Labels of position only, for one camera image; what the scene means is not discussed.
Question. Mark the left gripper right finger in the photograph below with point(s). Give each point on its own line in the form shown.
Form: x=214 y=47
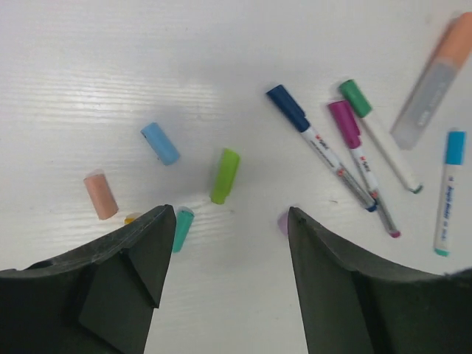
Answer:
x=353 y=301

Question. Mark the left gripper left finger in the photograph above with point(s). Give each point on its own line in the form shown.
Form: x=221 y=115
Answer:
x=97 y=298

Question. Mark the small orange pen cap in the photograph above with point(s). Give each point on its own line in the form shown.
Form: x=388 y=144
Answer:
x=100 y=194

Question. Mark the teal pen cap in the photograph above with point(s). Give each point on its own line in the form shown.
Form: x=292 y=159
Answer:
x=184 y=218

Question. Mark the blue pen cap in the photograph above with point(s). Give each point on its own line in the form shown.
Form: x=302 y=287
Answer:
x=160 y=144

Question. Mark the lime green pen cap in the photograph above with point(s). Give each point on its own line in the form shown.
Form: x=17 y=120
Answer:
x=227 y=170

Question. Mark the light blue cap pen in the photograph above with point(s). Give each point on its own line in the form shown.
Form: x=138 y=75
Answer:
x=453 y=160

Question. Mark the green cap marker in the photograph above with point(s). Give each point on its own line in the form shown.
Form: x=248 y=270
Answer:
x=380 y=135

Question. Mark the orange cap highlighter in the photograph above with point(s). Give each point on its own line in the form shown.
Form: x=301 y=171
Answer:
x=448 y=58

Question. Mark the pink highlighter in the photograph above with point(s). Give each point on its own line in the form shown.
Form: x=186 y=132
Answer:
x=282 y=223

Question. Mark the magenta cap marker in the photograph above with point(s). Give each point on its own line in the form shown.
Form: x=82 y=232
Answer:
x=345 y=121

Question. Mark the blue cap marker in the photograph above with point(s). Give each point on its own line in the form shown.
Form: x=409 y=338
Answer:
x=297 y=117

